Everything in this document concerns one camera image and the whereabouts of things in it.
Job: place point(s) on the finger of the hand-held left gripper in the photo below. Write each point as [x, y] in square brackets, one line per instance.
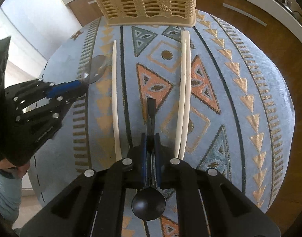
[47, 113]
[64, 88]

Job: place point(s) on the wooden chopstick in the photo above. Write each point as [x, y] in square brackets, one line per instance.
[115, 98]
[188, 96]

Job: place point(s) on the patterned blue table cloth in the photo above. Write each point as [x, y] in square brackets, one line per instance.
[215, 128]

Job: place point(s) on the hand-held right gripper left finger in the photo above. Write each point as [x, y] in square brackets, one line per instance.
[144, 160]

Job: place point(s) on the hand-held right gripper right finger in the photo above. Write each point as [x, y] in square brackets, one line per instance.
[158, 160]

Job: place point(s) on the metal spoon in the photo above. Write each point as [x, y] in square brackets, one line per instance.
[96, 69]

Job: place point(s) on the yellow plastic utensil basket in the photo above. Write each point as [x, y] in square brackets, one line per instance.
[146, 2]

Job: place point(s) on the white chopstick pair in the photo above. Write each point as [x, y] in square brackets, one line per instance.
[182, 93]

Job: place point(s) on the person's left hand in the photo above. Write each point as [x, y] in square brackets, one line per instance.
[22, 169]

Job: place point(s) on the black spoon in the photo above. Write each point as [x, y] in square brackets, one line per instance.
[148, 206]

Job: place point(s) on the person's left forearm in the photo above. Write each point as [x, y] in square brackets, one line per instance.
[5, 197]

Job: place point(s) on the white kitchen countertop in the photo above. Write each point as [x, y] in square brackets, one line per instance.
[259, 7]

